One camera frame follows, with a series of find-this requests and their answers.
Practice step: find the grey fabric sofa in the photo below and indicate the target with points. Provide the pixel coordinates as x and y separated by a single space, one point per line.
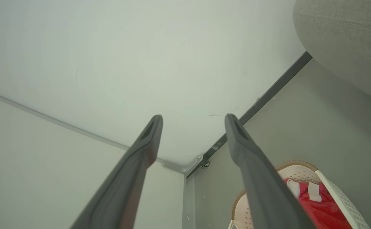
347 38

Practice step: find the cream perforated laundry basket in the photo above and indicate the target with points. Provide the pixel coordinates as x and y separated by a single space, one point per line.
300 173

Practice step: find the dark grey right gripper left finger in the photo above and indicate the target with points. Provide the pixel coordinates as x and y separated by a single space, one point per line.
122 187

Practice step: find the light grey skirting board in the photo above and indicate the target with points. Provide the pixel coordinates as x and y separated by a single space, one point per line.
188 206

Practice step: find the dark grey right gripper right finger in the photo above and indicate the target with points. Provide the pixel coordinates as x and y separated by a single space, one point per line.
265 190

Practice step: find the red cloth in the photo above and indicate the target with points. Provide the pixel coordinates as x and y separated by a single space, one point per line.
325 213

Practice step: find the small black caster wheel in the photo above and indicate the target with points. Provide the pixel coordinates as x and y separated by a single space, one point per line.
206 163

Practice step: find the dark grey baseboard strip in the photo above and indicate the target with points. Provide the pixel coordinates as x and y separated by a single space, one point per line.
284 78

